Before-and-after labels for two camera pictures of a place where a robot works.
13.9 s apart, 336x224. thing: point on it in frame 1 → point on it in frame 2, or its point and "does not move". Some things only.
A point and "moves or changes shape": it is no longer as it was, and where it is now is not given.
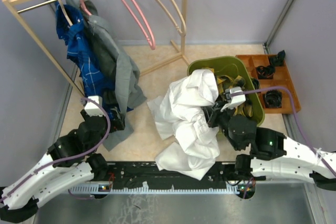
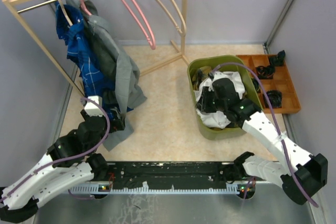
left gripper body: [116, 124] does not move
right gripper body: [218, 118] → [210, 103]
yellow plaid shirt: [244, 108] moves or changes shape
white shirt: [180, 115] moves or changes shape
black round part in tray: [273, 98] does not move
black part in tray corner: [278, 60] does not move
